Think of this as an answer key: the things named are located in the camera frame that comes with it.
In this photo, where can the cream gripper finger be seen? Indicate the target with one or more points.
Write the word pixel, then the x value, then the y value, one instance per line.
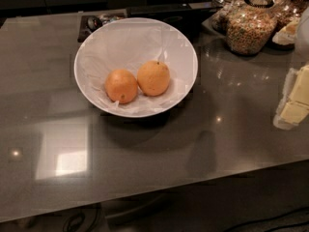
pixel 294 105

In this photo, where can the orange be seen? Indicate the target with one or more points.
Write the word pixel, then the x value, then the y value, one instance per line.
pixel 153 78
pixel 121 86

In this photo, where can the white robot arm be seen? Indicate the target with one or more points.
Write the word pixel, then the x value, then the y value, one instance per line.
pixel 302 39

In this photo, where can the white paper bowl liner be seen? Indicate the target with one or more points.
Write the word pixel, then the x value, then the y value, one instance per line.
pixel 128 45

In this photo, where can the white bowl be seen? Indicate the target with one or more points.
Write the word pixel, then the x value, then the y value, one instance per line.
pixel 96 49

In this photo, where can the plate with bread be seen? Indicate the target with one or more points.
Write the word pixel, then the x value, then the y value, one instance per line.
pixel 286 36

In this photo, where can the glass cereal jar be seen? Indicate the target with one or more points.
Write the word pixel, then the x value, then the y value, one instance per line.
pixel 250 26

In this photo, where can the glass jar back right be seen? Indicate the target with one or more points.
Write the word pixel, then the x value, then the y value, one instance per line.
pixel 287 11

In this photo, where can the black tray with items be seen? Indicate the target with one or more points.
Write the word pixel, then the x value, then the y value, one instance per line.
pixel 91 23

